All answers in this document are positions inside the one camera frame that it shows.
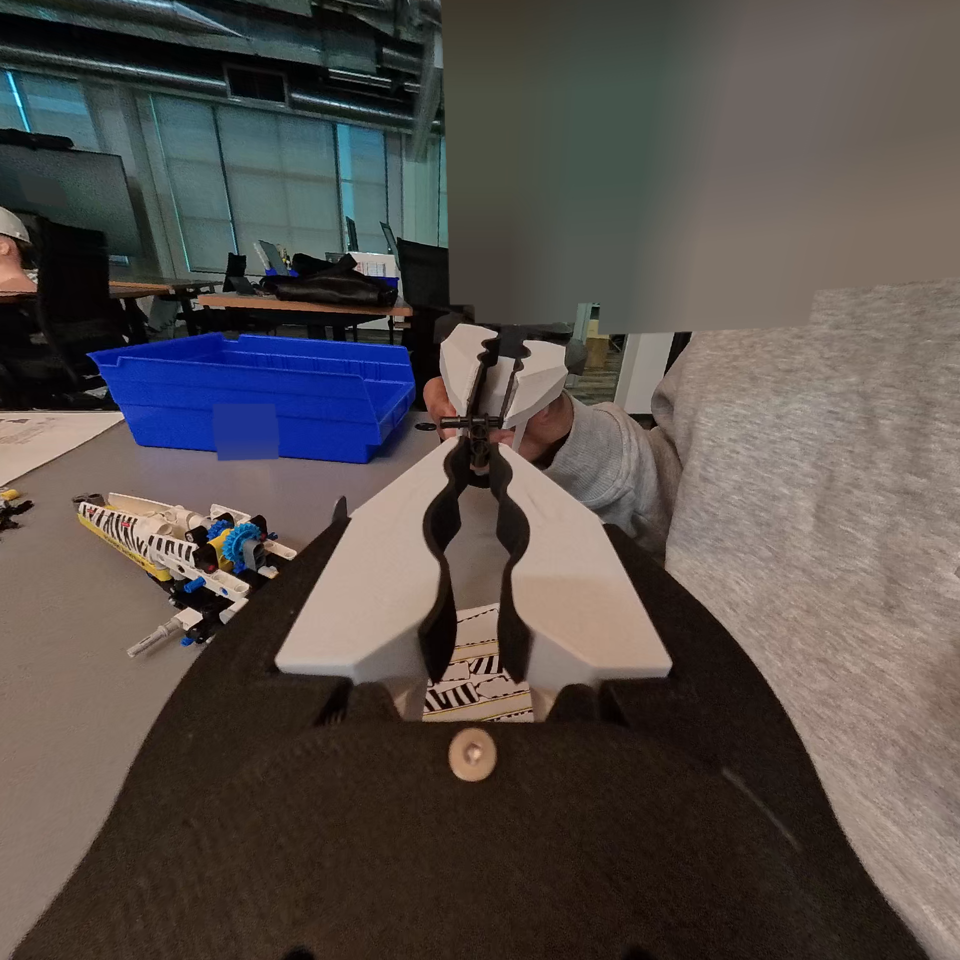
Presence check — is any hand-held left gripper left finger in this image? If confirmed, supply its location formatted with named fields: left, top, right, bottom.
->
left=274, top=438, right=460, bottom=723

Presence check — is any wooden office desk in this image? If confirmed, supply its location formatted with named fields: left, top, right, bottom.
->
left=196, top=291, right=415, bottom=342

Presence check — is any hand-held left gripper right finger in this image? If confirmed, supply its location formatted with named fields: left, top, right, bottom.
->
left=489, top=448, right=674, bottom=723

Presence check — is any black bag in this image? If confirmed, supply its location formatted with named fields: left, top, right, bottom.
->
left=261, top=253, right=400, bottom=309

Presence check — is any blue plastic bin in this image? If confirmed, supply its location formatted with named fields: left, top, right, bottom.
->
left=87, top=332, right=417, bottom=465

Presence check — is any white printed paper sheet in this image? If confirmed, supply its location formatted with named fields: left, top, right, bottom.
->
left=0, top=410, right=125, bottom=489

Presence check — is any zebra sticker sheet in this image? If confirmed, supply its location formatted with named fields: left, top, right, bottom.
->
left=422, top=602, right=538, bottom=725

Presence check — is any black wall monitor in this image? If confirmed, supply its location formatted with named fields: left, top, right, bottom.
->
left=0, top=142, right=144, bottom=260

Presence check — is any black lego connector piece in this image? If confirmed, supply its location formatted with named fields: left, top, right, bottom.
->
left=440, top=412, right=506, bottom=483

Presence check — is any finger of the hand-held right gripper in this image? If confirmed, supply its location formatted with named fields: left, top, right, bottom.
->
left=501, top=339, right=570, bottom=453
left=438, top=322, right=502, bottom=430

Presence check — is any person's right hand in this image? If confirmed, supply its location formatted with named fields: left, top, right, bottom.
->
left=422, top=375, right=579, bottom=466

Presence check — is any black office chair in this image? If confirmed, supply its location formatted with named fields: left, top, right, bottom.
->
left=33, top=217, right=132, bottom=410
left=395, top=237, right=477, bottom=391

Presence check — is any mannequin head with white helmet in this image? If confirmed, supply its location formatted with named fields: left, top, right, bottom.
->
left=0, top=206, right=40, bottom=295

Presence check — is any lego helicopter model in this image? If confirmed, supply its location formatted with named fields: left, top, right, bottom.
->
left=72, top=491, right=299, bottom=660

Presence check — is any person's right forearm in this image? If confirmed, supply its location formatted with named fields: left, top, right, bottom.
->
left=536, top=396, right=680, bottom=552

